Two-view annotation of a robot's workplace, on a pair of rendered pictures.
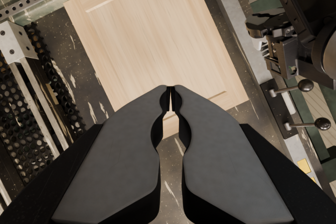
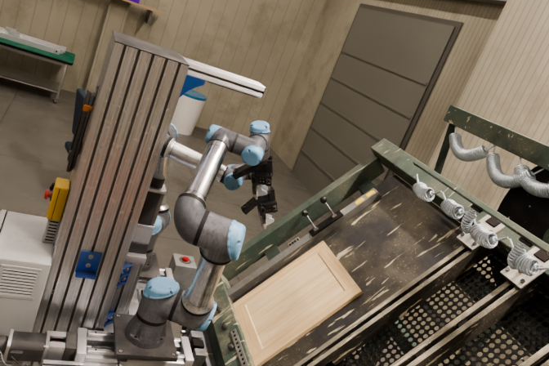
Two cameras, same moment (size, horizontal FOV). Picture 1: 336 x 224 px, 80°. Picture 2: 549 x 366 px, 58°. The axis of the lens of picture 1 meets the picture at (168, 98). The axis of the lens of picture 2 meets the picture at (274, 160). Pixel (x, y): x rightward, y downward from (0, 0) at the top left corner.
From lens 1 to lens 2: 2.02 m
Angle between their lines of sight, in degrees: 64
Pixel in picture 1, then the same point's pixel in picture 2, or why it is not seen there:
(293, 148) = (349, 209)
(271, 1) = (270, 254)
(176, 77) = (309, 281)
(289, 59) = (270, 203)
